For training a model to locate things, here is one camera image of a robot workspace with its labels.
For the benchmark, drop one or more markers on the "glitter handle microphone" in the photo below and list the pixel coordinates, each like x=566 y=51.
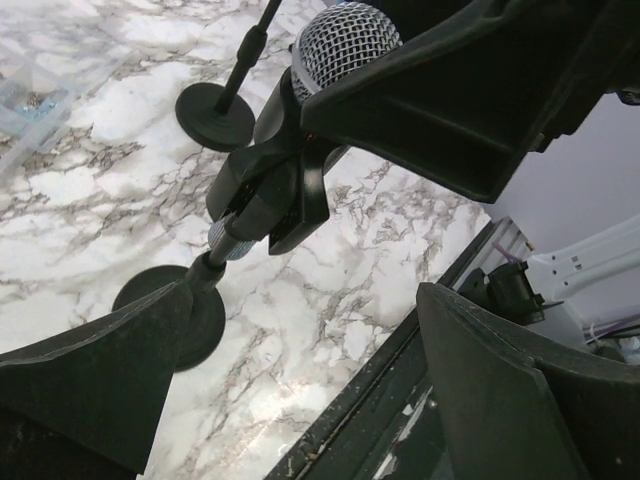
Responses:
x=338 y=41

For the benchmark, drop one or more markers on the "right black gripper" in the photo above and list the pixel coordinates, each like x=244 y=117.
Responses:
x=606 y=62

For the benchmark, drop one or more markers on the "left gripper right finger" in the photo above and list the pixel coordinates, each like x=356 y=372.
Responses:
x=517 y=405

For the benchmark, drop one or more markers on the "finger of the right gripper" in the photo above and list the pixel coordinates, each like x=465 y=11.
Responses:
x=465 y=101

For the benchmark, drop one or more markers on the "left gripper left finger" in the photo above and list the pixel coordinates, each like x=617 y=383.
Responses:
x=88 y=401

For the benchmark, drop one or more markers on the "clear plastic screw box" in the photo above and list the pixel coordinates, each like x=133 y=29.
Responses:
x=39 y=88

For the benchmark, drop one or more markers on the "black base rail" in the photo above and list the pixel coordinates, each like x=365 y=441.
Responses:
x=378 y=392

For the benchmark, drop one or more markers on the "black round-base mic stand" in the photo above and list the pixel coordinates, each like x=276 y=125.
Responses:
x=273 y=190

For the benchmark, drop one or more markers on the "black shock-mount mic stand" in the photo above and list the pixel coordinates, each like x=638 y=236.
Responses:
x=215 y=116

